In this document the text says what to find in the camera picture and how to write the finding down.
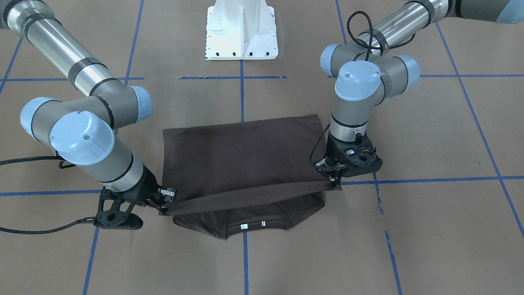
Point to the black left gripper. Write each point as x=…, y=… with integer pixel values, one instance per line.
x=330, y=168

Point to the brown t-shirt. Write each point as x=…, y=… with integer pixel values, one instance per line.
x=238, y=177

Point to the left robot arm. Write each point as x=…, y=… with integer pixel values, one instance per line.
x=365, y=78

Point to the white pedestal column base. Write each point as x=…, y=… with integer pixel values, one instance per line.
x=241, y=30

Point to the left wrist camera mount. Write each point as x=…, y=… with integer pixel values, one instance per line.
x=360, y=159

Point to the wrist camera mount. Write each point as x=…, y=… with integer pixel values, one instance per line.
x=115, y=211
x=360, y=159

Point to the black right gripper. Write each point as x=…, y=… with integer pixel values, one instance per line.
x=143, y=189

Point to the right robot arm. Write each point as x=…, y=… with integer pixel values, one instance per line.
x=81, y=131

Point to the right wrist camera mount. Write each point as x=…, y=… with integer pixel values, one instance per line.
x=115, y=211

